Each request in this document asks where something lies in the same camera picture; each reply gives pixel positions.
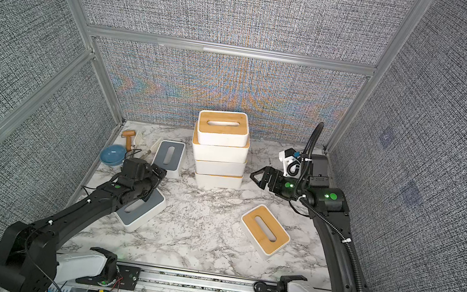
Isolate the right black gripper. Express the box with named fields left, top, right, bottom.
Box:
left=249, top=167, right=314, bottom=206

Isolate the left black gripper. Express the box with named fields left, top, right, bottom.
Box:
left=132, top=159, right=168, bottom=202

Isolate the yellow lid tissue box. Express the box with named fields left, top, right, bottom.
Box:
left=195, top=160, right=246, bottom=177

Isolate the grey lid tissue box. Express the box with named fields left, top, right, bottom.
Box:
left=153, top=140, right=186, bottom=180
left=115, top=190, right=167, bottom=233

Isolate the bamboo lid tissue box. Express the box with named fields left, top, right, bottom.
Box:
left=195, top=173, right=243, bottom=190
left=196, top=110, right=250, bottom=148
left=240, top=204, right=291, bottom=260
left=192, top=128, right=250, bottom=163

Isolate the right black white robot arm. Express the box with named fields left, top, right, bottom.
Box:
left=250, top=149, right=371, bottom=292

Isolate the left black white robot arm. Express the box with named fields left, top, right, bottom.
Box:
left=0, top=158, right=167, bottom=292

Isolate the blue bowl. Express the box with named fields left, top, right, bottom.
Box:
left=99, top=144, right=127, bottom=167

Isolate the white spatula metal handle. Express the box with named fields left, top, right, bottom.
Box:
left=140, top=137, right=163, bottom=160

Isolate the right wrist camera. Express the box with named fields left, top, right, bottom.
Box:
left=278, top=148, right=301, bottom=178

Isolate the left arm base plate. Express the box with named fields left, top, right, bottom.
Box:
left=74, top=264, right=141, bottom=291

